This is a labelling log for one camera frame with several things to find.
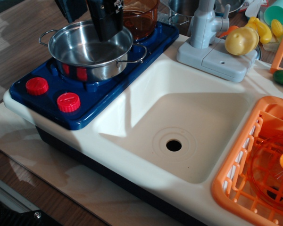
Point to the red stove knob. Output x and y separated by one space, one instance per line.
68 102
37 86

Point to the right red stove knob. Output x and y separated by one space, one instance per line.
68 102

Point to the grey toy faucet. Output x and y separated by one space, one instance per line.
204 51

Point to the cream toy sink unit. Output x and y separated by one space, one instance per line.
168 133

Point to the steel pan with loop handles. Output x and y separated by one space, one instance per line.
81 56

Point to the left red stove knob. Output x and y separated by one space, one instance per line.
37 86

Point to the orange dish rack basket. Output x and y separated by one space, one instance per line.
231 187

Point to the steel bowl at top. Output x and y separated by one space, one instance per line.
235 5

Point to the teal plastic cup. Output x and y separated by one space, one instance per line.
275 11

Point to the blue toy stove top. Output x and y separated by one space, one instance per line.
94 96

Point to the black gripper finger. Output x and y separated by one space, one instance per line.
72 9
107 17

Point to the yellow toy pear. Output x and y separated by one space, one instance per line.
241 41

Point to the transparent amber plastic pot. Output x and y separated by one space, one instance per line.
140 17

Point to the steel pot behind faucet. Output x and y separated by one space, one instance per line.
181 11

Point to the black metal bracket bottom left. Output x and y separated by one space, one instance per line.
9 217

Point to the transparent orange lid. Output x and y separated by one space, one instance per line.
265 171

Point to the yellow toy corn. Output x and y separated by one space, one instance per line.
277 28

